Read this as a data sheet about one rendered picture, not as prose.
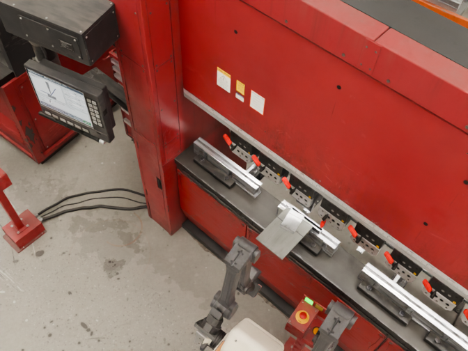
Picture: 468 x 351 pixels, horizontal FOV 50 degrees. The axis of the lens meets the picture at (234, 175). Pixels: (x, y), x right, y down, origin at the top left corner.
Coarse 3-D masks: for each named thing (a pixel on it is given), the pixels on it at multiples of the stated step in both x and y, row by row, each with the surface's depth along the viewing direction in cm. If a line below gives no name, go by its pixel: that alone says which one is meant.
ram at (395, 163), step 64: (192, 0) 220; (192, 64) 252; (256, 64) 217; (320, 64) 190; (256, 128) 248; (320, 128) 214; (384, 128) 188; (448, 128) 168; (320, 192) 243; (384, 192) 211; (448, 192) 185; (448, 256) 207
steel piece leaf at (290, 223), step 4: (288, 216) 276; (292, 216) 276; (284, 220) 275; (288, 220) 275; (292, 220) 275; (296, 220) 275; (300, 220) 275; (280, 224) 271; (284, 224) 273; (288, 224) 273; (292, 224) 273; (296, 224) 273; (284, 228) 272; (288, 228) 270; (292, 228) 272; (296, 228) 272; (292, 232) 269
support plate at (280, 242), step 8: (280, 216) 276; (272, 224) 273; (304, 224) 274; (264, 232) 270; (272, 232) 270; (280, 232) 271; (288, 232) 271; (296, 232) 271; (304, 232) 271; (264, 240) 267; (272, 240) 268; (280, 240) 268; (288, 240) 268; (296, 240) 268; (272, 248) 265; (280, 248) 265; (288, 248) 265; (280, 256) 262
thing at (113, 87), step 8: (88, 72) 304; (96, 72) 304; (96, 80) 301; (104, 80) 301; (112, 80) 301; (112, 88) 297; (120, 88) 297; (112, 96) 302; (120, 96) 294; (120, 104) 298
